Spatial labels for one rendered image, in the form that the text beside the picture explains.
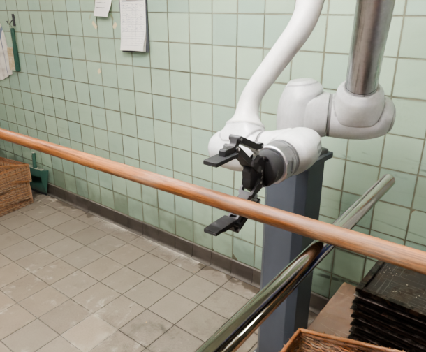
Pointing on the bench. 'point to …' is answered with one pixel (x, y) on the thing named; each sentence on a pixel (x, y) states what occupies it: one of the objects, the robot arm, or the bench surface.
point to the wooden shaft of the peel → (245, 208)
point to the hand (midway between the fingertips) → (213, 197)
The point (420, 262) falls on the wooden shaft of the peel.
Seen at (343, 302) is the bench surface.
